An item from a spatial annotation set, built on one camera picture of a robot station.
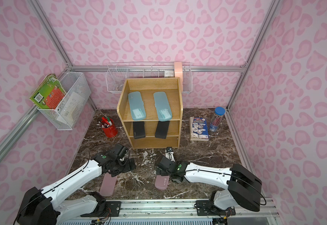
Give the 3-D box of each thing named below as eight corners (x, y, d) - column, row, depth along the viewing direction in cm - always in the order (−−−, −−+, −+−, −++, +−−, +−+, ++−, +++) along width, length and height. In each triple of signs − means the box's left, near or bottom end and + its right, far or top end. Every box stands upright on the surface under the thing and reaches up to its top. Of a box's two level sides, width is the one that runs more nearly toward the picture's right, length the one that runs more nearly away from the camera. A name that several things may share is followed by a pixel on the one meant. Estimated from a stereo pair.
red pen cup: (104, 139, 104) (96, 126, 91) (108, 128, 110) (101, 115, 98) (115, 139, 103) (108, 126, 91) (118, 128, 110) (112, 115, 98)
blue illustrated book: (190, 141, 102) (191, 138, 99) (188, 119, 115) (188, 116, 112) (209, 140, 102) (210, 138, 99) (204, 119, 115) (205, 116, 112)
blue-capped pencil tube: (208, 130, 106) (214, 113, 92) (210, 123, 111) (216, 105, 96) (216, 132, 105) (224, 115, 90) (217, 125, 109) (225, 107, 95)
